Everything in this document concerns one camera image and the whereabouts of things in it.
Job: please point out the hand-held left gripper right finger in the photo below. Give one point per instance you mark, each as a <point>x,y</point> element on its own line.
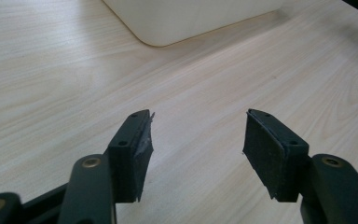
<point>273,158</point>

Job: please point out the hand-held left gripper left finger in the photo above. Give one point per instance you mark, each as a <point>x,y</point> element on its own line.
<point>127,161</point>

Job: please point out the white plastic container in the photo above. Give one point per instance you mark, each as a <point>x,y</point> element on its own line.
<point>186,18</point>

